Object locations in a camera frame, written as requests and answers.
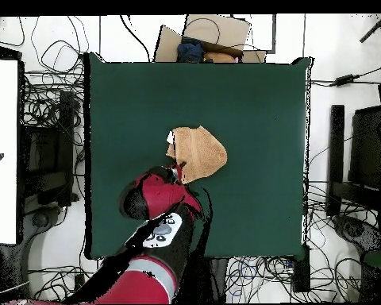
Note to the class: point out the orange terry towel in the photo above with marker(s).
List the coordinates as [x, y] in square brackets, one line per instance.
[203, 152]

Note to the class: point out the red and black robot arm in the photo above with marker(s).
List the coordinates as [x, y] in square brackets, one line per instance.
[158, 193]

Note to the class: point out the dark green table cloth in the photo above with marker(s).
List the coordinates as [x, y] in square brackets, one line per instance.
[257, 111]

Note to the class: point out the black upright stand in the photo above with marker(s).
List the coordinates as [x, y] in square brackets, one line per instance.
[219, 276]

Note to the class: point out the dark blue cloth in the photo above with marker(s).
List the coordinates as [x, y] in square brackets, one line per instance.
[190, 50]

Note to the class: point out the orange cloth in box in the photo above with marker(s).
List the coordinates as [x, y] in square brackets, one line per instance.
[219, 57]

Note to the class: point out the black equipment rack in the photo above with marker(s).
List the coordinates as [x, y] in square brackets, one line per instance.
[47, 159]

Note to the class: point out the brown cardboard box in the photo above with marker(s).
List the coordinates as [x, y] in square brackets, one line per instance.
[219, 30]

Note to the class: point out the white board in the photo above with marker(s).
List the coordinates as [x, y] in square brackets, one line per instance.
[1, 152]

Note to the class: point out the black power adapter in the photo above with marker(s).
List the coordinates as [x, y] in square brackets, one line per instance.
[344, 80]

